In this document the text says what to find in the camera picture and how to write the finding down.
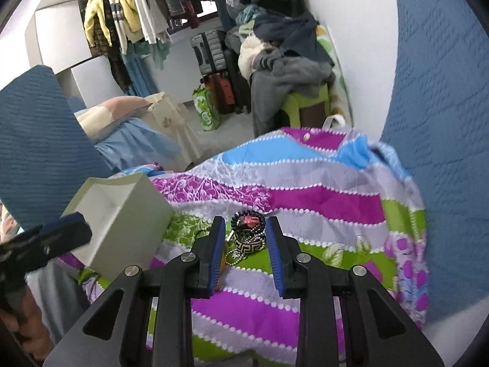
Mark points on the grey hard suitcase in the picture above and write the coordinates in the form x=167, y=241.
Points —
x=206, y=53

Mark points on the light blue cloth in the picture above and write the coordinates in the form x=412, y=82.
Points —
x=133, y=143

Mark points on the white shirt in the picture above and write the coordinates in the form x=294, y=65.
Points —
x=147, y=11

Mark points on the black suitcase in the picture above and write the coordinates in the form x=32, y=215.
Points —
x=237, y=84

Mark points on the colourful striped floral blanket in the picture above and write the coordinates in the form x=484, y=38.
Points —
x=324, y=202

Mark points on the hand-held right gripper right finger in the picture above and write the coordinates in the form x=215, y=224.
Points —
x=273, y=254

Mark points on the pale grey box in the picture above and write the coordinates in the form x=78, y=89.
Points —
x=122, y=221

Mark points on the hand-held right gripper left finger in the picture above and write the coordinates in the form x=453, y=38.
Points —
x=217, y=254

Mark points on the person's left hand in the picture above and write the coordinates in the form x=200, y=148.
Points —
x=36, y=332

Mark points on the beige embroidered cloth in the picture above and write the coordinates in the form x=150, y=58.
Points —
x=174, y=122

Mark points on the pink cream patchwork pillow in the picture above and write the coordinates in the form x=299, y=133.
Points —
x=110, y=112

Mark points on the black gold patterned bangle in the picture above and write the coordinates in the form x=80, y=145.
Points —
x=248, y=244

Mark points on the striped sweater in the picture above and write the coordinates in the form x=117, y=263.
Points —
x=116, y=19

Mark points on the dark navy garment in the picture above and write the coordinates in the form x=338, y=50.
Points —
x=290, y=34

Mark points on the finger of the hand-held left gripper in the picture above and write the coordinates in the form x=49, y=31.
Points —
x=57, y=235

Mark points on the blue dress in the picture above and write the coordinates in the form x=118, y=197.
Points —
x=139, y=72

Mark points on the green shopping bag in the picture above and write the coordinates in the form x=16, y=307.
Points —
x=206, y=109

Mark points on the red suitcase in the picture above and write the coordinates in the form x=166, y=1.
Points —
x=219, y=91

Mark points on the blue quilted cover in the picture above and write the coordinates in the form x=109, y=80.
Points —
x=38, y=141
x=439, y=122

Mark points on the grey cloth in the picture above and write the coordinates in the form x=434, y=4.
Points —
x=53, y=302

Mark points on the grey fleece garment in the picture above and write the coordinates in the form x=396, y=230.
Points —
x=290, y=74

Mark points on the white cabinet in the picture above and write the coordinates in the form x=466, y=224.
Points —
x=57, y=38

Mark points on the teal cloth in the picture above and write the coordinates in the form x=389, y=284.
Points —
x=160, y=53

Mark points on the green plastic stool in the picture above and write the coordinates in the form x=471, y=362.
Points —
x=301, y=99

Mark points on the floral mat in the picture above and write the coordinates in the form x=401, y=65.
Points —
x=338, y=76

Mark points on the cream fleece garment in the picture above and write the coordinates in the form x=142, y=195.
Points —
x=250, y=55

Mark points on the plaid garment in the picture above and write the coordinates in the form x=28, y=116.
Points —
x=112, y=59

